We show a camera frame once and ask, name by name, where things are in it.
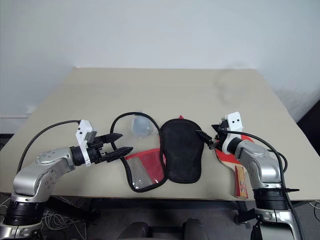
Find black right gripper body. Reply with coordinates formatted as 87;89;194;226
210;118;230;151

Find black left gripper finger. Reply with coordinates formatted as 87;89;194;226
106;146;134;163
99;133;124;144

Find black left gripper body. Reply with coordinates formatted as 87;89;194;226
87;138;111;165

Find red black paddle case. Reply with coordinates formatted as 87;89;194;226
109;111;205;194

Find red table tennis paddle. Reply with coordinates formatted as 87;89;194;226
214;134;256;200

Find dark rounded shape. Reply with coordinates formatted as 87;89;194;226
183;217;209;240
117;221;150;240

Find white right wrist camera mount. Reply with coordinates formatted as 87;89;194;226
221;111;244;154

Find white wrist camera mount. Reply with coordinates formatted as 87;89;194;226
74;119;99;168
221;111;244;154

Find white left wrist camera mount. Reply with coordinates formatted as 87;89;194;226
74;119;99;168

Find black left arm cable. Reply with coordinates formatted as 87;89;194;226
17;119;81;176

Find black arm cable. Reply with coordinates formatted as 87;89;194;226
239;132;307;240
17;119;81;176

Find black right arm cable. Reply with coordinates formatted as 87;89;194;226
239;132;307;240

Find white floor cables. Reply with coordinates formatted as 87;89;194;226
0;197;87;240

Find white wall cable duct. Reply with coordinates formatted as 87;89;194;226
0;115;29;121

